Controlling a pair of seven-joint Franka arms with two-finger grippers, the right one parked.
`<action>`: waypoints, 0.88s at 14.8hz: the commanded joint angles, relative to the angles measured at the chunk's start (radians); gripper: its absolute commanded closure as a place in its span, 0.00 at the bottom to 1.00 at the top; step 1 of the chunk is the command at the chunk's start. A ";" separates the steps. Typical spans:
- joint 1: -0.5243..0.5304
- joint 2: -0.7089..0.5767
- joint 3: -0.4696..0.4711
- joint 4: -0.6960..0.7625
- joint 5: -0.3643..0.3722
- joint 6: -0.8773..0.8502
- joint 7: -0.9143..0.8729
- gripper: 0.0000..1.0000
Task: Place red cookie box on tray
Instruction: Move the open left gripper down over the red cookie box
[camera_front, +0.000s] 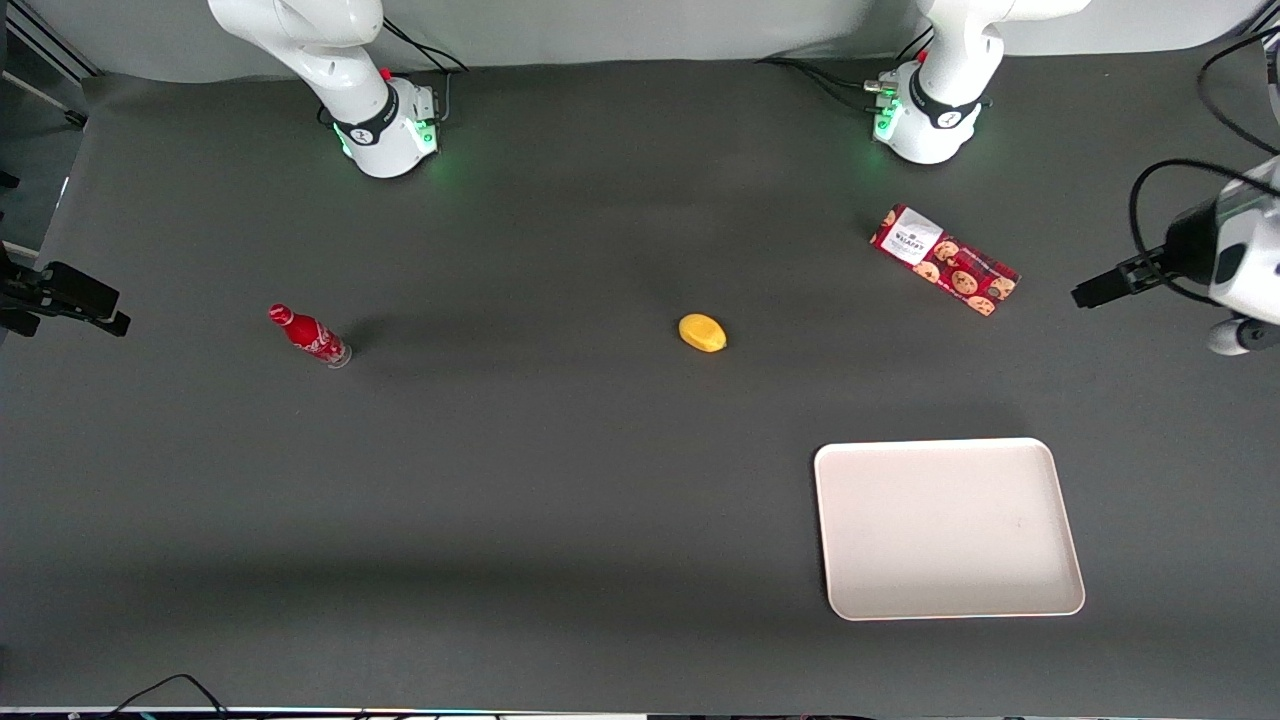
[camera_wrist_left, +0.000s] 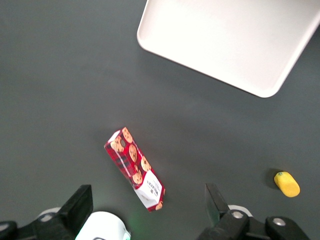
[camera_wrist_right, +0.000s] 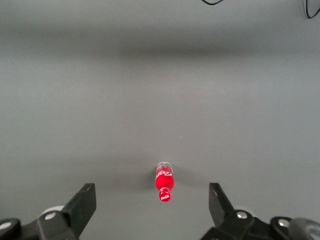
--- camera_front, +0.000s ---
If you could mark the white rectangular tray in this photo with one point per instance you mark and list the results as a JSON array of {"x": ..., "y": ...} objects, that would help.
[{"x": 945, "y": 525}]

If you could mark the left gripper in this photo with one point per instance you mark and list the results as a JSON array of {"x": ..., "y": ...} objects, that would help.
[{"x": 1184, "y": 243}]

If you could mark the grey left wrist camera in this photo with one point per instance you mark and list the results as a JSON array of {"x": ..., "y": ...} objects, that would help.
[{"x": 1235, "y": 338}]

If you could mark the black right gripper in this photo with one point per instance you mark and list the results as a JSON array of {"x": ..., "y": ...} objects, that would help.
[{"x": 28, "y": 288}]

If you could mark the aluminium frame profile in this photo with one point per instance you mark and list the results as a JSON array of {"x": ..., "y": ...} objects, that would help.
[{"x": 45, "y": 45}]

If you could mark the red cookie box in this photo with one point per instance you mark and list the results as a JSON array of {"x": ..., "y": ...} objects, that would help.
[{"x": 945, "y": 258}]

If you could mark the red cola bottle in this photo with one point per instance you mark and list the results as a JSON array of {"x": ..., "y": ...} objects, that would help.
[{"x": 308, "y": 336}]

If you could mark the yellow toy mango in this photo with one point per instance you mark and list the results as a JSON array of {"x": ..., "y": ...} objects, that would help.
[{"x": 702, "y": 333}]

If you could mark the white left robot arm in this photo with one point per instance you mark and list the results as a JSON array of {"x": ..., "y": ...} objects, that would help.
[{"x": 950, "y": 60}]

